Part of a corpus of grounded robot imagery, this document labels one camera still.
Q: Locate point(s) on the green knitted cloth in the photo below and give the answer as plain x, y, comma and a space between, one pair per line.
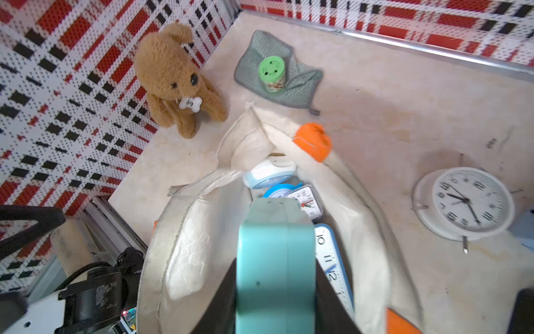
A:
301, 79

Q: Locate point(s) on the teal alarm clock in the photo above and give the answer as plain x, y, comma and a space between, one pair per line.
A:
276, 269

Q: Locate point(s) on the beige sponge block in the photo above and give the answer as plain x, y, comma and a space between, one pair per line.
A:
73, 245

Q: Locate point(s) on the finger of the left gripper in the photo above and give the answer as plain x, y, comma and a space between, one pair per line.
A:
47, 219

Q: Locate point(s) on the white blue oval clock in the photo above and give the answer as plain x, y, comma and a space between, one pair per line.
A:
272, 171

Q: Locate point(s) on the light blue alarm clock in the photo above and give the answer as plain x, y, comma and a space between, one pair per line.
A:
523, 229

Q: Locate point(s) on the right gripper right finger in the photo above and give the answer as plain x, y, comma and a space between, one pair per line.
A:
331, 317

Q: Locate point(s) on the blue square alarm clock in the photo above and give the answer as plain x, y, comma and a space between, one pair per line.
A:
330, 260

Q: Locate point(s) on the black rectangular alarm clock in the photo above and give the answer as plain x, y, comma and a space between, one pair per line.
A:
522, 318

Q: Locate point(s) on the white round alarm clock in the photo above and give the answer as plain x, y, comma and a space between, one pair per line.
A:
463, 204

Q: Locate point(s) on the green lidded small jar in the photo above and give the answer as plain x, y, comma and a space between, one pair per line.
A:
272, 73

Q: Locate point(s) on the cream canvas tote bag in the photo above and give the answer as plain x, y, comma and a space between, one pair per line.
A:
196, 238

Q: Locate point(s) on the small clear travel clock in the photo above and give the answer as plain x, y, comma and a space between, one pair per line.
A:
309, 201

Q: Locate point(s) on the brown plush dog toy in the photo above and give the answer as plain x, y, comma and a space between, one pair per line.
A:
176, 89

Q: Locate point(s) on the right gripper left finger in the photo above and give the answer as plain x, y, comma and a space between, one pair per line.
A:
219, 318

